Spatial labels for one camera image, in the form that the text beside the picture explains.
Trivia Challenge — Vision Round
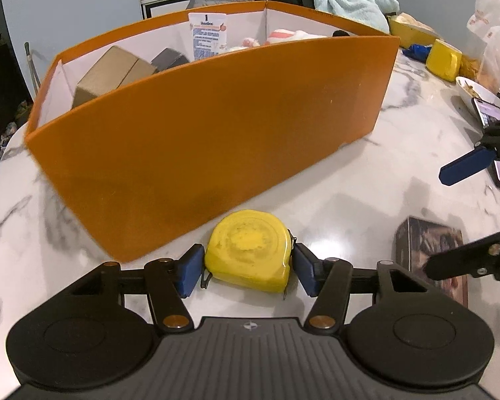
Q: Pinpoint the white plate of fries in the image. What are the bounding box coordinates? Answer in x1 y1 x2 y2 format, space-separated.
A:
455 76 500 120

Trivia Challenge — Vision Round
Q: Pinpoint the yellow tape measure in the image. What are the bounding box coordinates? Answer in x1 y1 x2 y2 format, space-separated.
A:
200 210 296 301

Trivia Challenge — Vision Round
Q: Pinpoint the white vanity cabinet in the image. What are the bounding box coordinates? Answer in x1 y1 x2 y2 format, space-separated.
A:
139 0 197 20

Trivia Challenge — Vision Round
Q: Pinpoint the orange cardboard box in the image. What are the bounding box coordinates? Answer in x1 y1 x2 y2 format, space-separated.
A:
25 1 401 263

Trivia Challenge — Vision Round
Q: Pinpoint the light blue towel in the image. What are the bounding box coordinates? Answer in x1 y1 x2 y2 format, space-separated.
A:
306 0 401 34

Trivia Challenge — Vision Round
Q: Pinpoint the clear plastic snack bag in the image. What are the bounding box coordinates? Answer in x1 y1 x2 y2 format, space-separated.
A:
460 0 500 88

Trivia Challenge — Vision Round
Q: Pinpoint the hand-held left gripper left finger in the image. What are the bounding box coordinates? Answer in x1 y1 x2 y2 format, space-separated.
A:
73 244 206 335

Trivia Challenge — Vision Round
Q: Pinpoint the brown cardboard box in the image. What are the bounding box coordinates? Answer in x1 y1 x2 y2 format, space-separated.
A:
72 46 157 109

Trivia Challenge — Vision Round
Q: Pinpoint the yellow lidded container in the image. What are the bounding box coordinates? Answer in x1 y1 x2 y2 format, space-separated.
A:
388 12 441 49

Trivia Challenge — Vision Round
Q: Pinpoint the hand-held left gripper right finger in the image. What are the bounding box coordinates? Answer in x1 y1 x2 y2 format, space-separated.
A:
294 242 429 335

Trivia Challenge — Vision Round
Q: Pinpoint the blue crumpled wrapper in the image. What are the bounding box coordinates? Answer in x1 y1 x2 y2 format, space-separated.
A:
402 43 434 62

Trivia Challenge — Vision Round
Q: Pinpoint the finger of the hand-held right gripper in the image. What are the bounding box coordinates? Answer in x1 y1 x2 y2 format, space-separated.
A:
439 114 500 186
425 225 500 298

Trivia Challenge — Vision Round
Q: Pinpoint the grey small box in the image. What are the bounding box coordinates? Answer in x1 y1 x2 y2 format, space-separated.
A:
151 48 191 71

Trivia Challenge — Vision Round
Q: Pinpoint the black smartphone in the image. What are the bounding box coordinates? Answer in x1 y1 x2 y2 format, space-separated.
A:
471 97 500 128

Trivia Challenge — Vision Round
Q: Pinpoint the yellow mug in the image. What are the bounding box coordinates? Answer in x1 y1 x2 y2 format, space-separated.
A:
425 39 463 81

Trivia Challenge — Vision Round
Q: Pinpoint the white bunny plush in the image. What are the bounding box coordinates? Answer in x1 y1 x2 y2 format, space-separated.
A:
225 28 330 53

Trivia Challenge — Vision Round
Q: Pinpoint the dark printed card box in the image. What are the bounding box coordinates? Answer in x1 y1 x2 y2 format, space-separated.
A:
396 216 470 307

